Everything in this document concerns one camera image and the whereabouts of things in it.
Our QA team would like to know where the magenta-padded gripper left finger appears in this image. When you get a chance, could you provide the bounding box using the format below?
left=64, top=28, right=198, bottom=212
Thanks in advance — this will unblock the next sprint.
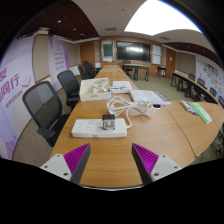
left=39, top=143, right=92, bottom=185

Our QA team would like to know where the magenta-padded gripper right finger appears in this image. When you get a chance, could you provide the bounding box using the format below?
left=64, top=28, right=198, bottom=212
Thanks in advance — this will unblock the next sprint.
left=131, top=143, right=183, bottom=186

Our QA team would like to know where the black block charger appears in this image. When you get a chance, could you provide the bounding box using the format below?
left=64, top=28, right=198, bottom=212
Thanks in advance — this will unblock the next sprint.
left=102, top=114, right=117, bottom=131

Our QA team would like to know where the white power strip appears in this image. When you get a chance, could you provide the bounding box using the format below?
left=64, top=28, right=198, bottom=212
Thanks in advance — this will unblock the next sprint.
left=70, top=118, right=128, bottom=139

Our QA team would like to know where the white marker set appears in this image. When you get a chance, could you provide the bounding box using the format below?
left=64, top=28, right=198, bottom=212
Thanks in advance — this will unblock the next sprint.
left=180, top=99, right=199, bottom=117

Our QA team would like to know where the green booklet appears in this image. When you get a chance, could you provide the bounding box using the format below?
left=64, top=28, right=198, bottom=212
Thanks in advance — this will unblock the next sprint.
left=188, top=101, right=213, bottom=125

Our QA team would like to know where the black mesh office chair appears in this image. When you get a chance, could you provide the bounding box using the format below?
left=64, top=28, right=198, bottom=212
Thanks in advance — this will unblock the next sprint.
left=21, top=80, right=71, bottom=148
left=56, top=69, right=81, bottom=111

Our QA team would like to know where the open white cardboard box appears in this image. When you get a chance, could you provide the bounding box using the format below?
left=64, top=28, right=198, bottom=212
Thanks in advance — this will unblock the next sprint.
left=79, top=77, right=112, bottom=103

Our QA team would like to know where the small blue-white carton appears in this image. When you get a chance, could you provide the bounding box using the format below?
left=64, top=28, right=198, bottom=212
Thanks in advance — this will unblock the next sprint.
left=109, top=85, right=132, bottom=94

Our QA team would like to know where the long wooden side table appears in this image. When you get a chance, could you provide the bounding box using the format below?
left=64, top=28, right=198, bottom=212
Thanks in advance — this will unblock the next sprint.
left=170, top=69, right=221, bottom=104

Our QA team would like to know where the row of black chairs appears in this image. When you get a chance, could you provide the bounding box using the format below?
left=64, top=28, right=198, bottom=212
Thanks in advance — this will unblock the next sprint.
left=186, top=72, right=224, bottom=108

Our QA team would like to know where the white paper sheet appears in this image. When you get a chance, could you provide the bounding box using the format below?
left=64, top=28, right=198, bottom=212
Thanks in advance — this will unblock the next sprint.
left=111, top=80, right=133, bottom=90

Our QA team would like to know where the small black-legged desk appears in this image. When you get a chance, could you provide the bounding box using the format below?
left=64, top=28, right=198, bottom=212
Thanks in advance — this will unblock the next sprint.
left=157, top=65, right=167, bottom=78

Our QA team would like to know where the group of black chairs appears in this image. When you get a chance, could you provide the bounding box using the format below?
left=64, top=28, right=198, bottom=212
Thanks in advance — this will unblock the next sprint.
left=77, top=60, right=101, bottom=81

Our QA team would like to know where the brown wooden door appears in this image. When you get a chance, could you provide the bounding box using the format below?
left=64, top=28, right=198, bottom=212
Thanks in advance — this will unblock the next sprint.
left=165, top=48, right=177, bottom=78
left=79, top=41, right=96, bottom=67

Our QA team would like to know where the large bright ceiling light panel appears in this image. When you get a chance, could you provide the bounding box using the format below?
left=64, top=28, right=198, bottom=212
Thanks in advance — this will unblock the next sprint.
left=123, top=0, right=203, bottom=37

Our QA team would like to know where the white power strip cable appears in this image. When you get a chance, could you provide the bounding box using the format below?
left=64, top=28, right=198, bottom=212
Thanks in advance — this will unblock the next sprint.
left=106, top=95, right=156, bottom=130

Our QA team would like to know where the large purple wall banner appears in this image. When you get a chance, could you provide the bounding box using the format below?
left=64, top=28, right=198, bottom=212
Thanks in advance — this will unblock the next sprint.
left=0, top=35, right=36, bottom=160

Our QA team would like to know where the colourful wall poster display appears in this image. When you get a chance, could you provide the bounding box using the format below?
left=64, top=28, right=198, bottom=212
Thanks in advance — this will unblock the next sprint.
left=195, top=54, right=224, bottom=101

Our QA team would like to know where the narrow purple wall banner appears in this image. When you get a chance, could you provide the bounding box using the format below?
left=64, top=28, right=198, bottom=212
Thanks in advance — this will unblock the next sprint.
left=47, top=35, right=72, bottom=92

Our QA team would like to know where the white wall board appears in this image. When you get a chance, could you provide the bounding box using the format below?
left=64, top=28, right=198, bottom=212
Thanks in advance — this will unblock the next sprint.
left=151, top=44, right=163, bottom=66

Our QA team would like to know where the large black wall screen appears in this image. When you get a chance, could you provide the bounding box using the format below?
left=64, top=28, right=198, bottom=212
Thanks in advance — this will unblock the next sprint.
left=115, top=40, right=152, bottom=63

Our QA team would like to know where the green-faced wall board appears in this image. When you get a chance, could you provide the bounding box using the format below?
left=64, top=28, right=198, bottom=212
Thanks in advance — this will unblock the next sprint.
left=101, top=39, right=115, bottom=63

